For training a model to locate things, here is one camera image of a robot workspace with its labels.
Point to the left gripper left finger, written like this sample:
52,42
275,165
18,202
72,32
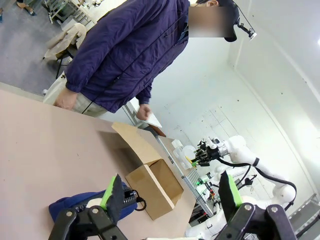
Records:
115,197

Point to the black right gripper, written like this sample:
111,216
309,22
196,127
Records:
211,153

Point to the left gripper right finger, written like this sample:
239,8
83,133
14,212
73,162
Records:
228,195

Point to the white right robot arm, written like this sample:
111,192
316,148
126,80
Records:
240,147

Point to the green lit control box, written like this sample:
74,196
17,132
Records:
201,181

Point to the brown cardboard box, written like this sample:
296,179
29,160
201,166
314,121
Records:
155,185

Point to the person's left hand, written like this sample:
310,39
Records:
143,113

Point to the person's right hand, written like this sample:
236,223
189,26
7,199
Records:
65,100

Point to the clear plastic containers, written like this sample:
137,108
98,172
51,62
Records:
181,155

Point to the blue giant-zipper pencil case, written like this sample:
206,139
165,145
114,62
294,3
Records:
75,201

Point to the brown wooden board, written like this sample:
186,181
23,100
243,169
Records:
160,132

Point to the white side table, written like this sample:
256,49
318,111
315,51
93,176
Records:
155,121

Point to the black metal shelf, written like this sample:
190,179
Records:
306,215

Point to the beige trousers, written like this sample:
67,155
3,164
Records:
53,91

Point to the person in navy jacket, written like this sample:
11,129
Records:
125,50

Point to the person's blurred head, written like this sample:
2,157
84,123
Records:
210,20

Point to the black chair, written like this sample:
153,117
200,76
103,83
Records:
63,61

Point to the black cap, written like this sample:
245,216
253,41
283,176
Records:
231,15

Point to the beige coat on chair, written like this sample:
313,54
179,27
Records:
67,40

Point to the white background table frames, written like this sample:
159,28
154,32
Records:
75,10

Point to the background person's feet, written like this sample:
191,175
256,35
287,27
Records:
25,6

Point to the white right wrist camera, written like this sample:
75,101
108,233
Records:
213,142

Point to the aluminium frame rack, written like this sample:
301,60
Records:
185,180

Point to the black head-mounted camera rig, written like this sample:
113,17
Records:
247,28

